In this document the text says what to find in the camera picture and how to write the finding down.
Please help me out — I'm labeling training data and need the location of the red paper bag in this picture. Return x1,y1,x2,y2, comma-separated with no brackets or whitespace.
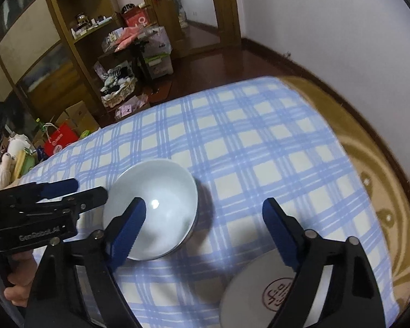
43,123,78,156

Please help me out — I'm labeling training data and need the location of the red rimmed bowl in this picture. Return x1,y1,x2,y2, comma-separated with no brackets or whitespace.
103,159,198,261

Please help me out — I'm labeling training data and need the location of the white bowl red emblem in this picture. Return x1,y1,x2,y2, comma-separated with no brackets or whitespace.
218,250,333,328

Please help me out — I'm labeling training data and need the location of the wooden wardrobe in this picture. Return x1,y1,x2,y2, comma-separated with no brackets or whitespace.
0,0,120,121

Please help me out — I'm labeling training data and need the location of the wooden door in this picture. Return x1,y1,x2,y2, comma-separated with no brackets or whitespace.
144,0,241,59

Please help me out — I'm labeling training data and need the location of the small black table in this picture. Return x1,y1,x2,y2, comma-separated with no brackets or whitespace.
98,28,173,93

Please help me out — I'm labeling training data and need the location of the blue plaid cloth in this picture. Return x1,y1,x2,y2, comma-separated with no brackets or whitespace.
23,77,399,327

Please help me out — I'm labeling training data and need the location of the cardboard box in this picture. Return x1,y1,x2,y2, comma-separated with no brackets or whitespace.
54,101,100,136

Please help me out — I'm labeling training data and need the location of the brown floral blanket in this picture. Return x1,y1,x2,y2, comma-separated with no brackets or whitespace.
281,76,410,312

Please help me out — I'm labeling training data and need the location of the left hand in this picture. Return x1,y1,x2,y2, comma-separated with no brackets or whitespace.
3,250,37,307

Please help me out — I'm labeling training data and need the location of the wicker basket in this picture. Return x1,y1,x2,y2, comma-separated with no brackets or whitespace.
101,78,137,108

